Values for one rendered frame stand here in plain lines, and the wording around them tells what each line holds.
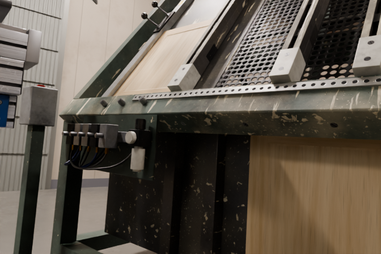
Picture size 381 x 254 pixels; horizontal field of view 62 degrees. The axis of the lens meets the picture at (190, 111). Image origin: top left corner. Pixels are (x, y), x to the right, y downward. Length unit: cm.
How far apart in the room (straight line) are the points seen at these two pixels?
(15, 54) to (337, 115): 83
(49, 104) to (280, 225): 114
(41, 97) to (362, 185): 134
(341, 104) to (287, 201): 44
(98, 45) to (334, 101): 428
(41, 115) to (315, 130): 120
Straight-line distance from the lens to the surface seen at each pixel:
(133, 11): 530
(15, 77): 94
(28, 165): 164
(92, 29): 490
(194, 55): 131
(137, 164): 115
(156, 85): 141
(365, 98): 84
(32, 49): 96
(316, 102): 86
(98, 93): 184
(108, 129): 123
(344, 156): 108
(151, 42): 180
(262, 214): 119
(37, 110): 161
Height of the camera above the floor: 72
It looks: 6 degrees up
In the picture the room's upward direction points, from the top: 4 degrees clockwise
